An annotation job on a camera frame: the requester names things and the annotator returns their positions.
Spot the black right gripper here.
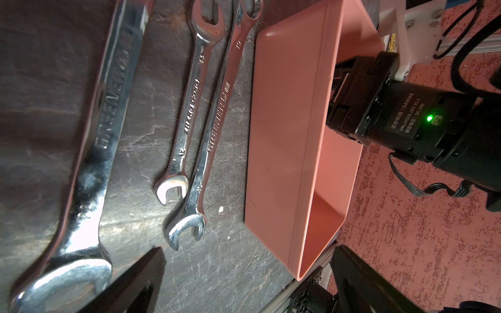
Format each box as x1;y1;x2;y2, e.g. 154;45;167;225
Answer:
326;52;476;162

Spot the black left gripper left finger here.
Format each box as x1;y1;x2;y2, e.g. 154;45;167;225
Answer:
80;247;166;312

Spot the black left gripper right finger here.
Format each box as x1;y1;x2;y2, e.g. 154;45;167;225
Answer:
331;245;423;312

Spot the small silver combination wrench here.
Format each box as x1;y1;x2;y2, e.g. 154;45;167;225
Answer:
155;0;225;206

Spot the pink plastic storage box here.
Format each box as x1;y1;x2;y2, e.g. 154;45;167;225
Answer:
245;1;384;280

